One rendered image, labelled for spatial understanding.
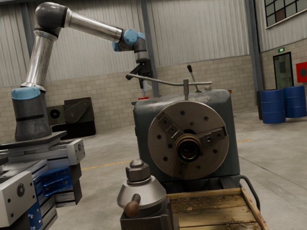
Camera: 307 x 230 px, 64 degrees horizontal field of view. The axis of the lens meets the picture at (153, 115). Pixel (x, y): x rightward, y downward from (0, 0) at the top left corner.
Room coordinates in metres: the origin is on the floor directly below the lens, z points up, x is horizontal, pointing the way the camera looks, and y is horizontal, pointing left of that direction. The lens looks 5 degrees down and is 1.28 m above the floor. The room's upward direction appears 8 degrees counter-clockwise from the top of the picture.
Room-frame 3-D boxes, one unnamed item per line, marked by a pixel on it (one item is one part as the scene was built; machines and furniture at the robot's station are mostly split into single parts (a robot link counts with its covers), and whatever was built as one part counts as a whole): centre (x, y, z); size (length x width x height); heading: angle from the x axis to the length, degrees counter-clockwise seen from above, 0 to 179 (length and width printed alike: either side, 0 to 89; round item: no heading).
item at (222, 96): (1.39, -0.16, 1.06); 0.59 x 0.48 x 0.39; 173
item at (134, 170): (0.38, 0.04, 1.17); 0.04 x 0.04 x 0.03
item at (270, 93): (6.84, -3.33, 0.44); 0.59 x 0.59 x 0.88
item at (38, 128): (1.11, 0.55, 1.21); 0.15 x 0.15 x 0.10
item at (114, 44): (1.41, 0.11, 1.58); 0.11 x 0.11 x 0.08; 21
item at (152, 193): (0.38, 0.04, 1.13); 0.08 x 0.08 x 0.03
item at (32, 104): (1.12, 0.55, 1.33); 0.13 x 0.12 x 0.14; 21
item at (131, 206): (0.33, 0.04, 1.13); 0.04 x 0.02 x 0.02; 173
